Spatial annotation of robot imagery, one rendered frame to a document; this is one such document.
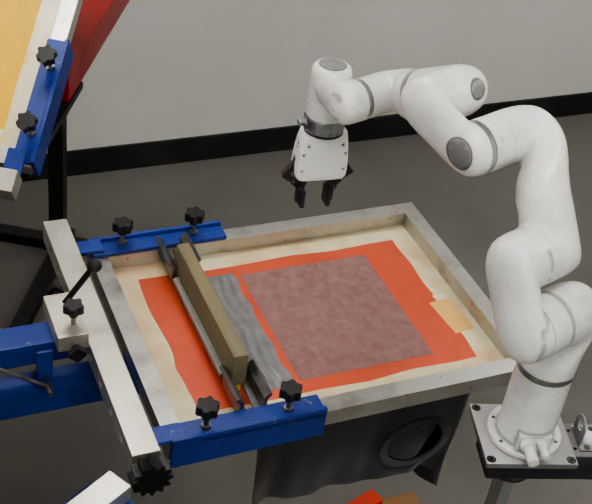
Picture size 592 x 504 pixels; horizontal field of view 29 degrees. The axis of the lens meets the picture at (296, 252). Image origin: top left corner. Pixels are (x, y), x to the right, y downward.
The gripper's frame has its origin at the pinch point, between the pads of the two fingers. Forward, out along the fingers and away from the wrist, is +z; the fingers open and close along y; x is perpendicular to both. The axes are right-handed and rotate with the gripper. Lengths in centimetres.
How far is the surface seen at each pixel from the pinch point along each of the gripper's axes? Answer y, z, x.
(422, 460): 25, 57, -22
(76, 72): -34, 19, 86
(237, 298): -11.2, 29.5, 6.0
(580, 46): 204, 89, 220
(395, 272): 26.5, 30.2, 10.2
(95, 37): -26, 17, 102
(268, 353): -9.2, 29.9, -11.2
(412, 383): 15.3, 26.9, -27.3
